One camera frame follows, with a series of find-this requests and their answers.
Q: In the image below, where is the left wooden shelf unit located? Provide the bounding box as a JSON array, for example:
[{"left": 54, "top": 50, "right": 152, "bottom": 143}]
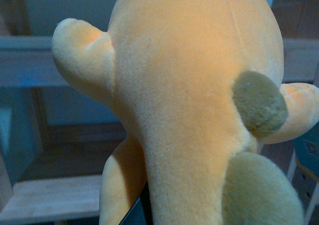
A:
[{"left": 0, "top": 0, "right": 125, "bottom": 225}]

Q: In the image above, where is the yellow plush toy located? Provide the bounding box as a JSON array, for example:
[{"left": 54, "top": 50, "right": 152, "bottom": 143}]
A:
[{"left": 52, "top": 0, "right": 319, "bottom": 225}]

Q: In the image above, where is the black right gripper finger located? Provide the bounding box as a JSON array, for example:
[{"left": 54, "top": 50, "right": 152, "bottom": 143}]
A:
[{"left": 119, "top": 182, "right": 153, "bottom": 225}]

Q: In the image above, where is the teal box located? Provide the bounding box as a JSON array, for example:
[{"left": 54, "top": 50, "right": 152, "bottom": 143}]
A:
[{"left": 293, "top": 125, "right": 319, "bottom": 176}]

